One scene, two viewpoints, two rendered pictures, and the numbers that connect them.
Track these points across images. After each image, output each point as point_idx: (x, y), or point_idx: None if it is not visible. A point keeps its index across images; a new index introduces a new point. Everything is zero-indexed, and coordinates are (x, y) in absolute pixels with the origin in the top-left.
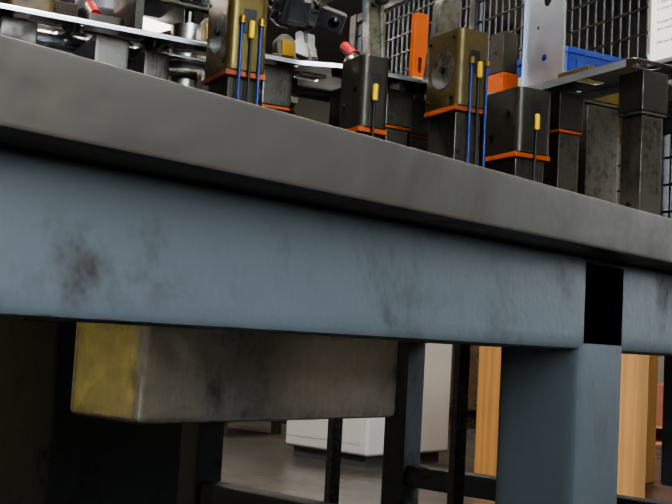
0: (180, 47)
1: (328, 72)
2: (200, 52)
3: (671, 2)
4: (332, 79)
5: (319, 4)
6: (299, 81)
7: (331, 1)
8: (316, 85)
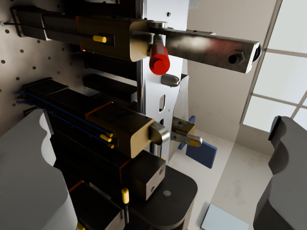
0: (162, 155)
1: (169, 94)
2: (161, 149)
3: None
4: (164, 90)
5: (257, 204)
6: (154, 108)
7: (279, 141)
8: (153, 97)
